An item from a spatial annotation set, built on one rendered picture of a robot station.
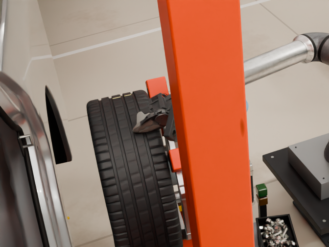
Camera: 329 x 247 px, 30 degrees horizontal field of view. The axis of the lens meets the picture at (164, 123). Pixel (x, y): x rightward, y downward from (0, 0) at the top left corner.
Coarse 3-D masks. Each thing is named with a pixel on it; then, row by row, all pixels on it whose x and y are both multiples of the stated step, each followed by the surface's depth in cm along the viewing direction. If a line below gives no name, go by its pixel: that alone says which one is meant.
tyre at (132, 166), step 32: (128, 96) 226; (96, 128) 212; (128, 128) 211; (96, 160) 207; (128, 160) 206; (160, 160) 206; (128, 192) 204; (160, 192) 205; (128, 224) 207; (160, 224) 208
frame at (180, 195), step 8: (176, 136) 214; (168, 144) 216; (176, 176) 213; (176, 192) 261; (184, 192) 210; (176, 200) 258; (184, 200) 212; (184, 208) 214; (184, 216) 217; (184, 232) 232
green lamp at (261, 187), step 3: (258, 186) 253; (261, 186) 252; (264, 186) 252; (258, 189) 251; (261, 189) 251; (264, 189) 251; (258, 192) 251; (261, 192) 251; (264, 192) 252; (258, 195) 252; (261, 195) 252; (264, 195) 253
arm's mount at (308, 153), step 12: (300, 144) 312; (312, 144) 311; (324, 144) 310; (288, 156) 316; (300, 156) 304; (312, 156) 303; (324, 156) 302; (300, 168) 305; (312, 168) 296; (324, 168) 295; (312, 180) 295; (324, 180) 288; (324, 192) 290
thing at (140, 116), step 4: (140, 112) 208; (140, 116) 207; (144, 116) 206; (140, 120) 207; (136, 124) 207; (140, 124) 205; (144, 124) 205; (148, 124) 205; (136, 128) 207; (140, 128) 206
